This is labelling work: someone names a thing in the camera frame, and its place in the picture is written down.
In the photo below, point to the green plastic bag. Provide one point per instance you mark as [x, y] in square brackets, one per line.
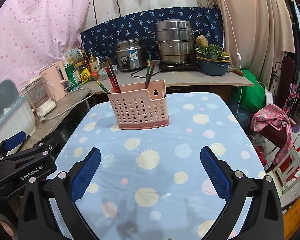
[252, 98]

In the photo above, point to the person's left hand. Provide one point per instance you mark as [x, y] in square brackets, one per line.
[7, 228]

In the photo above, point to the yellow snack package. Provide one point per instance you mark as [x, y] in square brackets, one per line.
[85, 76]

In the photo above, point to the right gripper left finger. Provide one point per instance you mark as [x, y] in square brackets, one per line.
[36, 218]

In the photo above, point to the black induction cooker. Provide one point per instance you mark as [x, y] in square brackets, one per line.
[166, 67]

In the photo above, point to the blue bowl with greens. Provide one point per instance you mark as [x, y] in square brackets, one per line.
[212, 60]

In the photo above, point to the dark maroon chopstick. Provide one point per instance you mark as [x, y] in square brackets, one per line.
[111, 68]

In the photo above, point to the gold fork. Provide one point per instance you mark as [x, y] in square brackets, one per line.
[163, 93]

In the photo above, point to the wooden counter shelf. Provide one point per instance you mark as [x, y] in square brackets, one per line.
[91, 94]

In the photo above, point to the green chopstick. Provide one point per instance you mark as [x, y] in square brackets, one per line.
[100, 84]
[148, 69]

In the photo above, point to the bright red chopstick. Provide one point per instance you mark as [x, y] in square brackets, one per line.
[114, 83]

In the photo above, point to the stainless steel steamer pot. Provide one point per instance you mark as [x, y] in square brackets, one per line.
[175, 40]

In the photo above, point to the navy patterned cloth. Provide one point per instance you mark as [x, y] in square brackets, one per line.
[101, 40]

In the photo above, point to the red tomato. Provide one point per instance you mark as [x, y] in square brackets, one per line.
[95, 75]

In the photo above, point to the green box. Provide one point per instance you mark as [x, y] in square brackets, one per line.
[72, 76]

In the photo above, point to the silver rice cooker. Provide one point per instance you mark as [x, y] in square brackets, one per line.
[131, 54]

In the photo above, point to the potato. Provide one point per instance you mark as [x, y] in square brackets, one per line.
[201, 40]

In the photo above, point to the blue polka dot tablecloth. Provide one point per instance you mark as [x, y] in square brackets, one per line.
[150, 183]

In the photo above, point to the green chopstick in holder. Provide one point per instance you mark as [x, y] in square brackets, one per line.
[100, 84]

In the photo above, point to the pink electric kettle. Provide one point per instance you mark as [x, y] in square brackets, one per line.
[55, 78]

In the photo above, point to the beige hanging cloth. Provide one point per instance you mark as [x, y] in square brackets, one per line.
[256, 33]

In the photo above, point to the pink curtain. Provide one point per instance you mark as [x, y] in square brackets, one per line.
[35, 34]

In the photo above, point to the glass food container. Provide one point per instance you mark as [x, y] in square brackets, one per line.
[103, 73]

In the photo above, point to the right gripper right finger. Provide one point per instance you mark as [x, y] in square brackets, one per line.
[264, 219]

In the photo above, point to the cooking oil bottle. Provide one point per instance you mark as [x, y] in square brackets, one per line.
[93, 63]

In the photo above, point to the pink plastic utensil holder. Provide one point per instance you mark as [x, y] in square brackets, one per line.
[139, 108]

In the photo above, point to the pink floral bag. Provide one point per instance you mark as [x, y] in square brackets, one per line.
[273, 123]

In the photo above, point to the white glass blender jug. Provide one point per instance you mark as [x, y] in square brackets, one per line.
[38, 96]

